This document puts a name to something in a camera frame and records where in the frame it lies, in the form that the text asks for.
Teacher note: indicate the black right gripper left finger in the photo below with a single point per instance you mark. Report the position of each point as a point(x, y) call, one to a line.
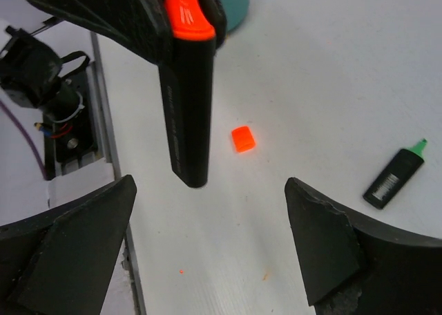
point(61, 261)

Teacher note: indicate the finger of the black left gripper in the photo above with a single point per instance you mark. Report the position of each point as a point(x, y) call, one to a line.
point(141, 26)
point(216, 16)

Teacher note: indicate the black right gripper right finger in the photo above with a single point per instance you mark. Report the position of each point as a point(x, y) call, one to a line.
point(353, 264)

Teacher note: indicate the black highlighter orange cap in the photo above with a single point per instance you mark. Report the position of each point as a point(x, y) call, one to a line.
point(186, 85)

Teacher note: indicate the black highlighter green cap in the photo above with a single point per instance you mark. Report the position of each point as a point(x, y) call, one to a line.
point(398, 171)

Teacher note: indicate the orange translucent cap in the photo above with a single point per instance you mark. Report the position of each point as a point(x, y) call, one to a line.
point(243, 139)

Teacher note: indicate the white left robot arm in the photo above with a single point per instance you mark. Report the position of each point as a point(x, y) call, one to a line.
point(30, 69)

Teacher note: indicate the teal round divided organizer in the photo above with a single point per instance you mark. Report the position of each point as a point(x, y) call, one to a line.
point(236, 11)

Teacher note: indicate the left aluminium table rail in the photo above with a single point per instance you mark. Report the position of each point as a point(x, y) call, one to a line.
point(112, 155)

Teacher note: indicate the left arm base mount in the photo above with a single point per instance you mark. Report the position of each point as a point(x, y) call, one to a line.
point(69, 141)

